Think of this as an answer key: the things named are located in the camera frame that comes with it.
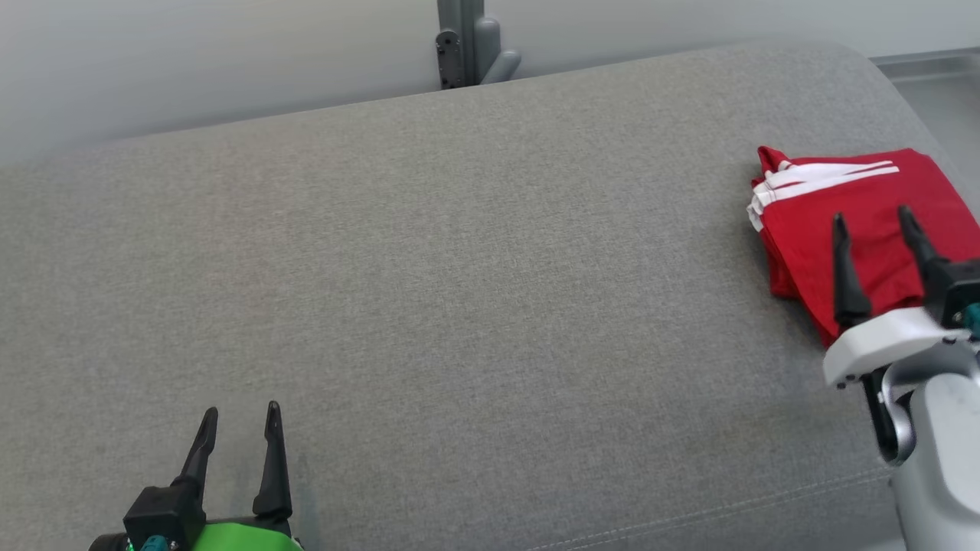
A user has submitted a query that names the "grey fabric sofa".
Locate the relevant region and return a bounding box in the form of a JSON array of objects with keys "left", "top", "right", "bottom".
[{"left": 0, "top": 42, "right": 980, "bottom": 551}]

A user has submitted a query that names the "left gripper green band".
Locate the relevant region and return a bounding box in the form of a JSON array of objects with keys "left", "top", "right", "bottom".
[{"left": 180, "top": 400, "right": 303, "bottom": 551}]

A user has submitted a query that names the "red shorts white trim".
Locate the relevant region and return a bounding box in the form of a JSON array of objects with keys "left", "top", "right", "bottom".
[{"left": 754, "top": 145, "right": 980, "bottom": 349}]

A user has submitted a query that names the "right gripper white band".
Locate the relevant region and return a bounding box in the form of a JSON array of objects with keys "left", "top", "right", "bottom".
[{"left": 823, "top": 205, "right": 973, "bottom": 389}]

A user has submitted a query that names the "grey metal post bracket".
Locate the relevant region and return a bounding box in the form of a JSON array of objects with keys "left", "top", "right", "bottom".
[{"left": 435, "top": 0, "right": 523, "bottom": 90}]

